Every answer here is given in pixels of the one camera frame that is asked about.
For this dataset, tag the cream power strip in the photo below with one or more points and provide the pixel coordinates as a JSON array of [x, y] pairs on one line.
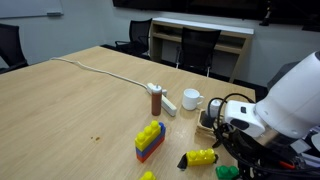
[[168, 105]]

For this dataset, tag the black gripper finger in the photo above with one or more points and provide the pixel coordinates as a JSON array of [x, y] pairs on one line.
[[182, 162]]

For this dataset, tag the green lego brick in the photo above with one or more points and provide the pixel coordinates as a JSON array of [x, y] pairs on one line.
[[227, 172]]

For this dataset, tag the yellow lego brick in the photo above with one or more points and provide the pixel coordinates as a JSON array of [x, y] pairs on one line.
[[148, 176], [200, 157], [146, 136]]

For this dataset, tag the wooden console table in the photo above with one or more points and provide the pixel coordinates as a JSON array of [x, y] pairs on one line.
[[203, 30]]

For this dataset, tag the red lego brick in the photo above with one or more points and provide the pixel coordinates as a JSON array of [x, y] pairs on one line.
[[151, 151]]

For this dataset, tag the black office chair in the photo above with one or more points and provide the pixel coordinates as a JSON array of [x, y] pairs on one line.
[[140, 35], [11, 46], [198, 46]]

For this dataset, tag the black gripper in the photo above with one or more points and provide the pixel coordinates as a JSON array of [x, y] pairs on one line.
[[260, 156]]

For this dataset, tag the black wall screen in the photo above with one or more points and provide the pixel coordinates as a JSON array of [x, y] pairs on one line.
[[200, 6]]

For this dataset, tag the wooden slatted crate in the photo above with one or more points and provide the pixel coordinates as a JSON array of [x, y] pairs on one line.
[[201, 130]]

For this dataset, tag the grey whiteboard eraser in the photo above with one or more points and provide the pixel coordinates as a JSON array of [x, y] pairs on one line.
[[54, 14]]

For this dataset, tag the squeeze bottle dark sauce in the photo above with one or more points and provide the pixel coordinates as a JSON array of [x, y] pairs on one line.
[[206, 120]]

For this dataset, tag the white mug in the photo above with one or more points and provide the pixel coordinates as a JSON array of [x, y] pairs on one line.
[[190, 99]]

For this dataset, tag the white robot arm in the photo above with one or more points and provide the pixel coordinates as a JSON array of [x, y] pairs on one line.
[[293, 100]]

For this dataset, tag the slim brown sauce bottle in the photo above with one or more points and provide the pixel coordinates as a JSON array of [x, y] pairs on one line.
[[156, 101]]

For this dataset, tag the small brown crumbs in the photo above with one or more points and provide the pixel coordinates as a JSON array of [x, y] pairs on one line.
[[95, 138]]

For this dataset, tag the white wall whiteboard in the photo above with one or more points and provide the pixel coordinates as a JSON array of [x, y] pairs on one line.
[[26, 7]]

